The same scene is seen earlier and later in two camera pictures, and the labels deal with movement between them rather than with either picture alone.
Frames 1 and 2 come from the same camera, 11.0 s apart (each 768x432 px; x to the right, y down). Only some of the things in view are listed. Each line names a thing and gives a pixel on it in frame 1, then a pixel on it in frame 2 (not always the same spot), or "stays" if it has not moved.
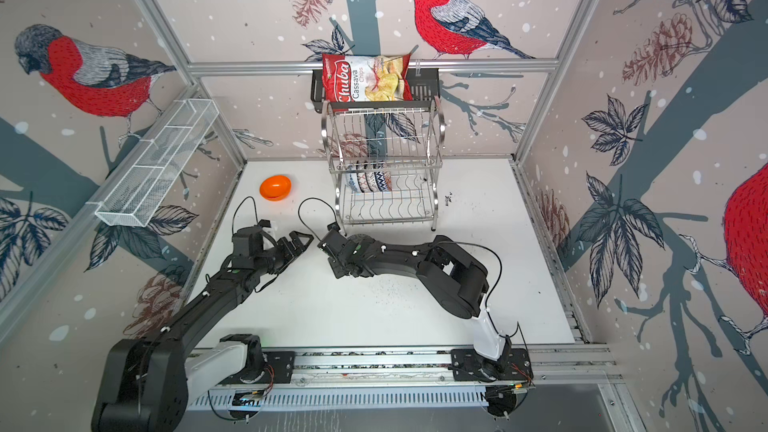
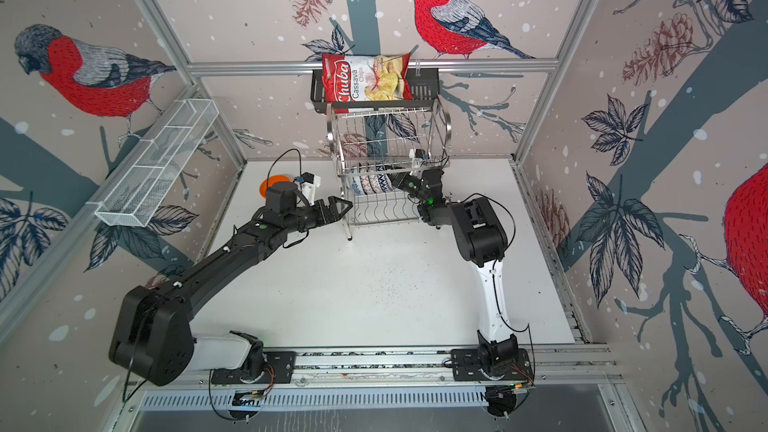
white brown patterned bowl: (372, 182) stays
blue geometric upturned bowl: (363, 182) → (385, 183)
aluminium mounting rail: (554, 367) stays
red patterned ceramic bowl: (388, 181) → (367, 185)
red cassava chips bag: (351, 78) stays
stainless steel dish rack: (384, 161) stays
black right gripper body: (339, 270) → (413, 187)
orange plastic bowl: (276, 188) stays
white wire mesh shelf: (135, 197) stays
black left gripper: (297, 243) → (332, 215)
